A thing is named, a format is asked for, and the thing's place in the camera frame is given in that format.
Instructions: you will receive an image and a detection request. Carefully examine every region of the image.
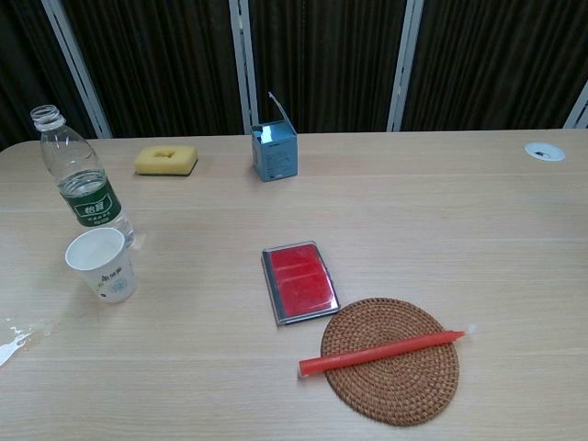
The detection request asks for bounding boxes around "transparent plastic water bottle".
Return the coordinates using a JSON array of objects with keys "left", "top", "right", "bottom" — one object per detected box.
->
[{"left": 30, "top": 104, "right": 140, "bottom": 252}]

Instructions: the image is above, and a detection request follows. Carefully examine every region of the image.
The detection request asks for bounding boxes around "white paper cup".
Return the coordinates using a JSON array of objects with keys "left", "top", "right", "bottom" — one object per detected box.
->
[{"left": 64, "top": 227, "right": 140, "bottom": 305}]

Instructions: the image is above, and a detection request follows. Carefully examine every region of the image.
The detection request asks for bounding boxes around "red ink pad case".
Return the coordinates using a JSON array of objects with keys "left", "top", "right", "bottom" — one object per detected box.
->
[{"left": 261, "top": 239, "right": 342, "bottom": 328}]

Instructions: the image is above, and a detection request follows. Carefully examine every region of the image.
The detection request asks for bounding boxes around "blue open cardboard box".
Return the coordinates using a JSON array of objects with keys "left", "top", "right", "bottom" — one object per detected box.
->
[{"left": 250, "top": 91, "right": 300, "bottom": 184}]

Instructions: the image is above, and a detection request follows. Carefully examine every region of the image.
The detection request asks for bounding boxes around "yellow sponge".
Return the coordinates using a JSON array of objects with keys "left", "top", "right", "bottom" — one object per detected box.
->
[{"left": 133, "top": 144, "right": 199, "bottom": 178}]

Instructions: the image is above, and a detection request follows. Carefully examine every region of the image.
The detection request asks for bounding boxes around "red candle stick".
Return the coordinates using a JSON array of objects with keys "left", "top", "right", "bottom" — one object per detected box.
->
[{"left": 297, "top": 322, "right": 479, "bottom": 380}]

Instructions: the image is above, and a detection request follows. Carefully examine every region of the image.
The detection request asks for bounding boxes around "black pleated curtain panel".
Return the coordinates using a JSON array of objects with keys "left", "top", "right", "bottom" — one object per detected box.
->
[
  {"left": 0, "top": 0, "right": 100, "bottom": 151},
  {"left": 247, "top": 0, "right": 408, "bottom": 135},
  {"left": 401, "top": 0, "right": 588, "bottom": 131},
  {"left": 61, "top": 0, "right": 245, "bottom": 139}
]

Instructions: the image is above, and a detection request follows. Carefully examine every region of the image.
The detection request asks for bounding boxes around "round woven rattan coaster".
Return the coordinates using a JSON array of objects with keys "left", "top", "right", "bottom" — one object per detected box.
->
[{"left": 320, "top": 298, "right": 461, "bottom": 415}]

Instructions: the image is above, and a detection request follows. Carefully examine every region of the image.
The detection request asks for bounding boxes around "grey metal screen post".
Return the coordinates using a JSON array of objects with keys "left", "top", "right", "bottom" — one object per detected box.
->
[
  {"left": 386, "top": 0, "right": 425, "bottom": 133},
  {"left": 228, "top": 0, "right": 260, "bottom": 136},
  {"left": 563, "top": 79, "right": 588, "bottom": 130},
  {"left": 40, "top": 0, "right": 114, "bottom": 140}
]

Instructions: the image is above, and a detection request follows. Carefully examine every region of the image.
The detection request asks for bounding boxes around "white round cable grommet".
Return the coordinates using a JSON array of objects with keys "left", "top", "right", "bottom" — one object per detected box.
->
[{"left": 523, "top": 141, "right": 567, "bottom": 163}]

